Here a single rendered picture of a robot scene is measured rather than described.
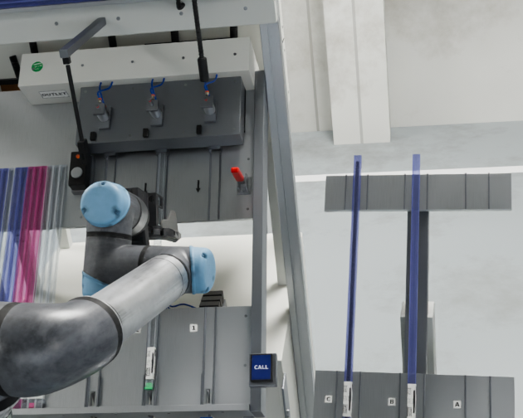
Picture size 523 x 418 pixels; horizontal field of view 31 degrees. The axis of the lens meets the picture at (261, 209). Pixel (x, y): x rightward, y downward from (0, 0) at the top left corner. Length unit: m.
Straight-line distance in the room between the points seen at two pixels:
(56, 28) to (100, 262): 0.65
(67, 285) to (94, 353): 1.33
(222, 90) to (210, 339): 0.51
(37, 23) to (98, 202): 0.61
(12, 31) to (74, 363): 1.04
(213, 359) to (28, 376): 0.67
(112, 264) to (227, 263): 0.98
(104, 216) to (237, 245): 1.08
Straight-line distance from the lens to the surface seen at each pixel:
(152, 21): 1.96
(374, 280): 3.63
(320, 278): 3.67
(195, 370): 1.77
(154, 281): 1.36
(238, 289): 2.33
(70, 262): 2.63
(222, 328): 1.78
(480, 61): 5.18
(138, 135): 1.91
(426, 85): 5.20
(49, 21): 2.02
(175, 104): 1.92
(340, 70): 4.93
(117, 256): 1.52
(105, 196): 1.52
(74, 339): 1.16
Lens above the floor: 1.72
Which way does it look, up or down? 23 degrees down
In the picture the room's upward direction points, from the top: 6 degrees counter-clockwise
